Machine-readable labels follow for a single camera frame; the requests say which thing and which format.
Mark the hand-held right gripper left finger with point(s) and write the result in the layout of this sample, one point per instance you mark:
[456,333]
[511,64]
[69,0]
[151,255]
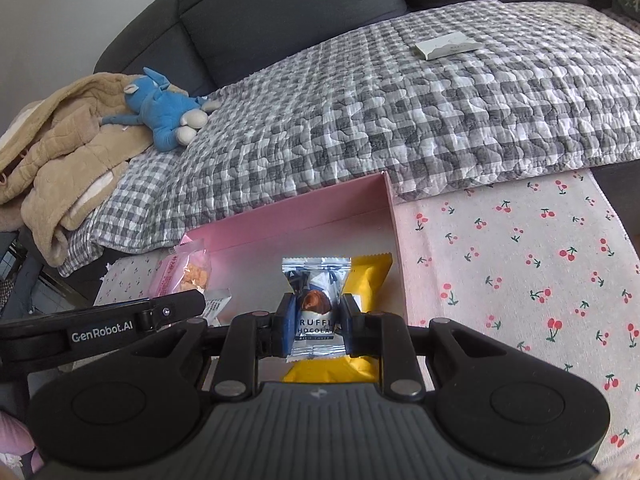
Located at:
[289,327]

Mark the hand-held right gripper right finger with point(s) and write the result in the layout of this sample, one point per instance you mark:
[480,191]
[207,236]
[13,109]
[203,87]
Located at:
[350,327]

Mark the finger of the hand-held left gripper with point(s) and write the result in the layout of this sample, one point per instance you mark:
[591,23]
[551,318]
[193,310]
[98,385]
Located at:
[175,307]

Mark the pink snack packet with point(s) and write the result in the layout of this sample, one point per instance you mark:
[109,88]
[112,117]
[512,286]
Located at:
[175,275]

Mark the small white snack packet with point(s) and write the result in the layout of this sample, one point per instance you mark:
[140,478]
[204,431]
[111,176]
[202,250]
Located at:
[217,305]

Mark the yellow packet with blue label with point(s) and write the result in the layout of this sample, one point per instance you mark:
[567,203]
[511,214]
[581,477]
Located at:
[372,280]

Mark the silver chocolate packet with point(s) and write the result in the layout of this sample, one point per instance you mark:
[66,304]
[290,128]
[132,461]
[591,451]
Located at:
[315,280]

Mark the pink box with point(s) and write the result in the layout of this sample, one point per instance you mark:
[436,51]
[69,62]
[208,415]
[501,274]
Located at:
[300,220]

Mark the dark chair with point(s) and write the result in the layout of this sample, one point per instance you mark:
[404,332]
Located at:
[22,265]

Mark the pink patterned clothing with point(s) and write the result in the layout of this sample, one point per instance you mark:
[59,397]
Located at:
[12,440]

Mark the cherry print cloth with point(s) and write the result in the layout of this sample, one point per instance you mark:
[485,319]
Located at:
[500,270]

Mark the beige fleece jacket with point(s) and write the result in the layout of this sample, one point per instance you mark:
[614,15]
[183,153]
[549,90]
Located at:
[60,160]

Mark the blue plush toy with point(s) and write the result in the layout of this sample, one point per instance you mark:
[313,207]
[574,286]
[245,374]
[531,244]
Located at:
[165,110]

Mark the grey checked quilt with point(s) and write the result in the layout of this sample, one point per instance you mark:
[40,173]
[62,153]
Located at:
[400,110]

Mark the flat white box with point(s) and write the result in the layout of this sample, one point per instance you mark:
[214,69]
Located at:
[447,46]

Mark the dark grey sofa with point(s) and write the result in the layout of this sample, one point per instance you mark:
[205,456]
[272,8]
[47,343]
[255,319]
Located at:
[280,5]

